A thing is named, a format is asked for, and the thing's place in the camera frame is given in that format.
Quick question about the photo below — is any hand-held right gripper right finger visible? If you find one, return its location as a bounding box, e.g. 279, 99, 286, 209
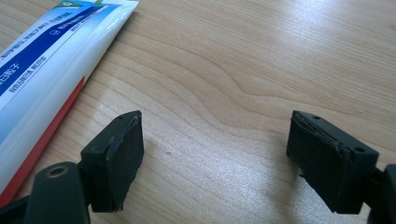
286, 109, 380, 215

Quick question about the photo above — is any white and blue toothpaste tube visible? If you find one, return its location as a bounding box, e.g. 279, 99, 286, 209
0, 0, 140, 207

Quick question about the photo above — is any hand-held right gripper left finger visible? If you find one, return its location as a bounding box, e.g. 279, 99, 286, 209
79, 109, 146, 214

